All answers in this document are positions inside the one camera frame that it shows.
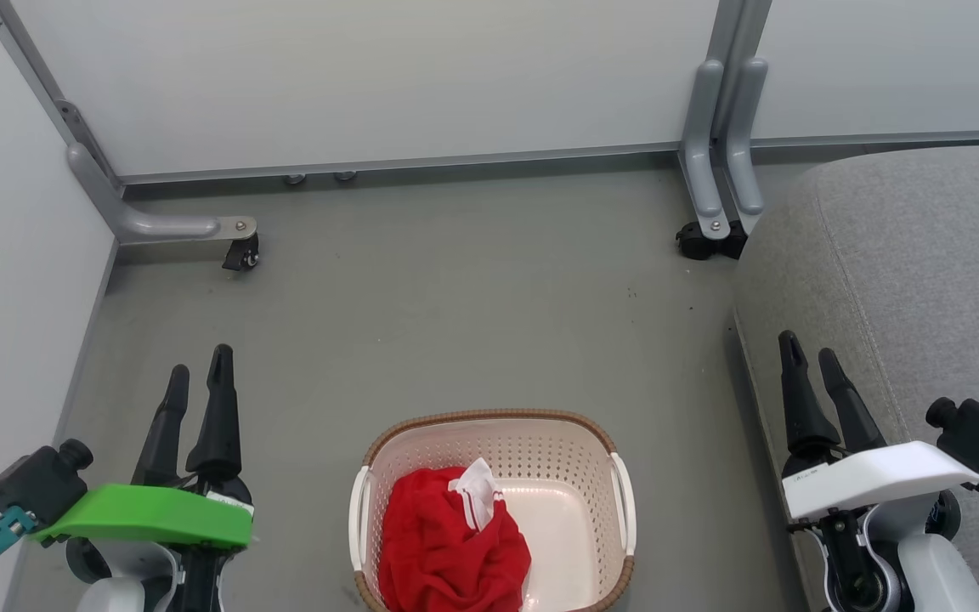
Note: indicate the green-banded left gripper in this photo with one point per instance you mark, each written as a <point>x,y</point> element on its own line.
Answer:
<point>149,514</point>

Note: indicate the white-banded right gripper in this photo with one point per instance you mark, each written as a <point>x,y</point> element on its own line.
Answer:
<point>880,476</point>

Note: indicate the red garment with white trim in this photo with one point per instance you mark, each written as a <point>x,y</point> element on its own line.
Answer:
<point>438,552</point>

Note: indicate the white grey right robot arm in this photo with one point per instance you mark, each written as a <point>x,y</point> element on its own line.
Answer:
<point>940,578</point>

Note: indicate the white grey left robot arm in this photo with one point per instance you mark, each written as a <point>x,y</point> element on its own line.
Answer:
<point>128,588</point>

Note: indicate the grey fabric sofa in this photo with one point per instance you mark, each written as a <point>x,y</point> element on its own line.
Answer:
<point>923,272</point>

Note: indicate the black caster wheel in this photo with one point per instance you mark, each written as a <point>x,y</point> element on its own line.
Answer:
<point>706,242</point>
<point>243,253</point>

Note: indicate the grey metal partition foot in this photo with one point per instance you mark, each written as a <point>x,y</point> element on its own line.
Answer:
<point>158,226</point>
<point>744,144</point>
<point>700,144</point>

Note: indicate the cream perforated laundry basket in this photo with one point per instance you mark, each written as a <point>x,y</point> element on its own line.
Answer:
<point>562,463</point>

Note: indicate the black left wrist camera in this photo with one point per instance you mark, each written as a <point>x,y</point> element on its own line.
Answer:
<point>35,486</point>

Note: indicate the grey partition bottom rail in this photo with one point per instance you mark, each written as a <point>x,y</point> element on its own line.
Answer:
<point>413,163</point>
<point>897,140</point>

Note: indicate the grey partition corner post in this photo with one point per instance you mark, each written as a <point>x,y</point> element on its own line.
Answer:
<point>48,85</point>

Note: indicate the grey partition joining post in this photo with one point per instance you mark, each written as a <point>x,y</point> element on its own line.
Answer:
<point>740,34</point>

